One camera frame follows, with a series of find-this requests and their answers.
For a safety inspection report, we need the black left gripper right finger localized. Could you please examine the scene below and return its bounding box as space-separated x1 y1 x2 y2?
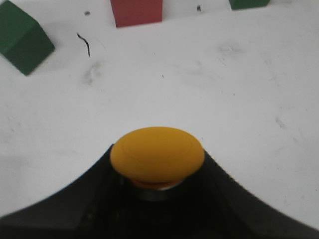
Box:
164 148 319 239

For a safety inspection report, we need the dark green block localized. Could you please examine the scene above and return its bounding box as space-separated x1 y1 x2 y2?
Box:
0 0 55 76

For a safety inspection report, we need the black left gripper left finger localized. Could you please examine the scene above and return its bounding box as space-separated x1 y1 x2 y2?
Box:
0 143 140 239

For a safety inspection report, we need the green cube block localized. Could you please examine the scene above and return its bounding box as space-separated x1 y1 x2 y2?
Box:
229 0 270 10

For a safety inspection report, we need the pink cube block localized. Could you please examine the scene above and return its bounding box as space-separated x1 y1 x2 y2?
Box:
110 0 163 28

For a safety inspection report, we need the yellow push button switch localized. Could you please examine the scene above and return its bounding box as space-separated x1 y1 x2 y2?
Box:
110 126 205 202

